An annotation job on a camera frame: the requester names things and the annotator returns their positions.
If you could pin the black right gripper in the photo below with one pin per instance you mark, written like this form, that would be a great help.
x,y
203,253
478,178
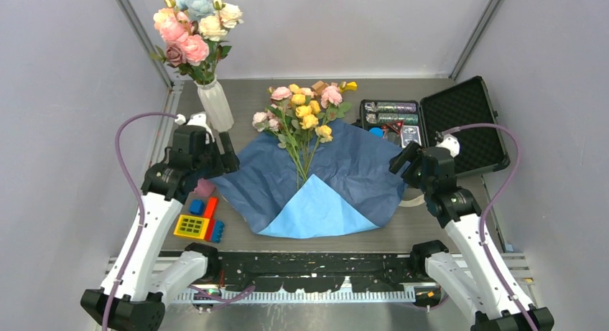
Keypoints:
x,y
408,154

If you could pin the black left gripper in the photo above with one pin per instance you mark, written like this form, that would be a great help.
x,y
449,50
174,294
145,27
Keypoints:
x,y
227,162

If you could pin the dark blue wrapping paper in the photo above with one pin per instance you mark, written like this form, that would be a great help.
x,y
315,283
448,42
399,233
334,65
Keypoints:
x,y
355,164

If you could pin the light pink flower stem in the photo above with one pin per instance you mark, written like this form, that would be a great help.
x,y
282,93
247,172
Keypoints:
x,y
266,121

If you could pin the cream satin ribbon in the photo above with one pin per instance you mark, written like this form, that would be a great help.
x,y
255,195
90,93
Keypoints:
x,y
419,200

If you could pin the blue paper bouquet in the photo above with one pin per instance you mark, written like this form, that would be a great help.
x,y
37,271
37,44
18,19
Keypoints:
x,y
316,211

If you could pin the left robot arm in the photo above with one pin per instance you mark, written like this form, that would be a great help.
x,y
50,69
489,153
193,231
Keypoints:
x,y
132,297

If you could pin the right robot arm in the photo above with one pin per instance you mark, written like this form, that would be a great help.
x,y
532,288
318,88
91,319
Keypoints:
x,y
485,290

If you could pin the white ribbed vase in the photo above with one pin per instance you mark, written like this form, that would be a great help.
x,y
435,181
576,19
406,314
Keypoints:
x,y
216,106

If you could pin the pink flowers in vase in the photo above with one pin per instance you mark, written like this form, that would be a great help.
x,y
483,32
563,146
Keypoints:
x,y
194,36

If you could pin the playing card deck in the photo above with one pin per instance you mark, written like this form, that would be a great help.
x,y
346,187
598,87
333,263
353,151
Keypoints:
x,y
410,134

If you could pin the blue round chip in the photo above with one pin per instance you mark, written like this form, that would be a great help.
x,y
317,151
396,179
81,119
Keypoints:
x,y
376,131

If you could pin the black poker chip case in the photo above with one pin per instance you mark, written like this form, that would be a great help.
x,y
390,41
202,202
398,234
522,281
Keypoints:
x,y
482,150

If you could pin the blue studded toy brick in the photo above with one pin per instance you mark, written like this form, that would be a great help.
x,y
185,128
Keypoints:
x,y
216,231

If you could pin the yellow grid toy block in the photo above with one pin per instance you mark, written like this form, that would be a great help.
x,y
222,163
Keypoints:
x,y
191,227

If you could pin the orange toy bar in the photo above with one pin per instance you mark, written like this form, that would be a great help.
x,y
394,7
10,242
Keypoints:
x,y
209,216

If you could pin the yellow wooden arch block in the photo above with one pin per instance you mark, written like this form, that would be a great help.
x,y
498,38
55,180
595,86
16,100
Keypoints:
x,y
348,86

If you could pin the yellow flower stems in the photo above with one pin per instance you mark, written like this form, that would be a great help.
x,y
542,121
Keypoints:
x,y
307,128

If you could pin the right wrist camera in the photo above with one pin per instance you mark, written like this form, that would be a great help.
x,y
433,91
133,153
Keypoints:
x,y
450,143

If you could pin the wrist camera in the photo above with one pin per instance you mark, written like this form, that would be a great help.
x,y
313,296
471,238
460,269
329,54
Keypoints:
x,y
450,143
197,119

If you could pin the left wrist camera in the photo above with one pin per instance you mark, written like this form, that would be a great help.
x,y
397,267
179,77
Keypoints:
x,y
197,119

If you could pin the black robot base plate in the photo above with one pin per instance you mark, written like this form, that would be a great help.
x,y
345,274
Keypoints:
x,y
313,272

